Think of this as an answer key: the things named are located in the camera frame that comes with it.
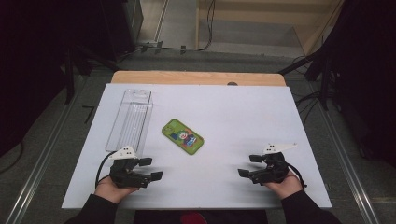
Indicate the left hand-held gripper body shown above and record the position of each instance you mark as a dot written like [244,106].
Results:
[124,174]

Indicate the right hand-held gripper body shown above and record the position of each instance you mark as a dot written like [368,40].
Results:
[274,169]

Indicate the clear plastic box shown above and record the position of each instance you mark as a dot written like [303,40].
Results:
[130,121]

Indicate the person's right hand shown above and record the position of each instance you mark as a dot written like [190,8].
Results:
[286,188]

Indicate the person's left hand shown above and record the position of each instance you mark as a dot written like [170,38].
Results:
[109,193]

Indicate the white board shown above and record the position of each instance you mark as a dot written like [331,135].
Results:
[233,124]

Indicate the person's lap dark clothing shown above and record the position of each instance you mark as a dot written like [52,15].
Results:
[155,217]

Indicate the dark round table knob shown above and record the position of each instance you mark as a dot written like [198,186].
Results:
[232,83]

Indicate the wooden table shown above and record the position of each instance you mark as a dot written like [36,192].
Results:
[186,77]

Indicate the black metal stand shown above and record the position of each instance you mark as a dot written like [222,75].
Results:
[325,87]
[70,84]

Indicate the dark curtain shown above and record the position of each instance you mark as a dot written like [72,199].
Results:
[37,62]
[367,77]

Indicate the metal floor rail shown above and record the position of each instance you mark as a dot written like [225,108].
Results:
[40,168]
[348,168]

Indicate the wooden step frame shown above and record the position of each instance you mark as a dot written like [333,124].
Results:
[249,12]

